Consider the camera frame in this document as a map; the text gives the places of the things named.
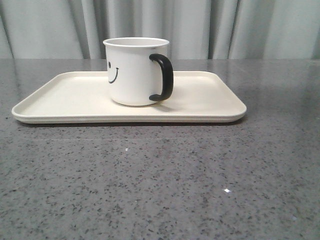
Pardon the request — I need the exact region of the cream rectangular plastic tray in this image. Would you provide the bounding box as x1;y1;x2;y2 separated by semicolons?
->
11;71;247;124

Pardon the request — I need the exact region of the light grey curtain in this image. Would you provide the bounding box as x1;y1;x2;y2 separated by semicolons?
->
0;0;320;60

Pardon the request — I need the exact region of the white smiley mug black handle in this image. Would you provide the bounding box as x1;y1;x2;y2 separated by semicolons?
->
103;37;174;106

